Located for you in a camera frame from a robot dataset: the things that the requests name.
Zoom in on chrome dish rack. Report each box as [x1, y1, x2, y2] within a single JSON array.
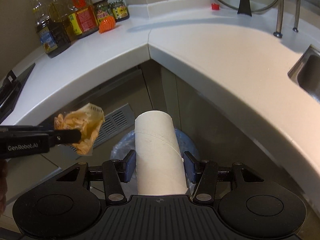
[[273, 0, 302, 39]]

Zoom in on yellow oil bottle behind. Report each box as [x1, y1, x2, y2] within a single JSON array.
[[48, 0, 76, 42]]

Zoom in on white cardboard paper roll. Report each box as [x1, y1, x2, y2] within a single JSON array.
[[135, 111, 188, 196]]

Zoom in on yellow snack wrapper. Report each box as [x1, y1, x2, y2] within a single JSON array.
[[54, 103, 105, 155]]

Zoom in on stainless steel sink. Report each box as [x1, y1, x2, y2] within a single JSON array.
[[288, 45, 320, 103]]

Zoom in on yellow label sauce jar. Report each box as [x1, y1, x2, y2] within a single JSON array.
[[110, 0, 130, 22]]

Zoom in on orange mesh scrubber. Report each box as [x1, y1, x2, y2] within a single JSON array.
[[99, 15, 116, 34]]

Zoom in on operator left hand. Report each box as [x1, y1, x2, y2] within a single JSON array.
[[0, 160, 8, 214]]

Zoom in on green label bean paste jar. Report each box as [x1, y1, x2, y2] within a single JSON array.
[[93, 0, 112, 24]]

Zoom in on oil bottle red handle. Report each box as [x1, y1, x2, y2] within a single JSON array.
[[67, 0, 98, 39]]

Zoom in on red bottle cap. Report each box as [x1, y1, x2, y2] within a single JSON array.
[[211, 3, 220, 11]]

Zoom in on silver cabinet vent grille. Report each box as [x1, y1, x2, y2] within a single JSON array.
[[67, 103, 136, 155]]

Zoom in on dark soy sauce bottle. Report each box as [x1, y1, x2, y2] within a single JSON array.
[[33, 0, 71, 59]]

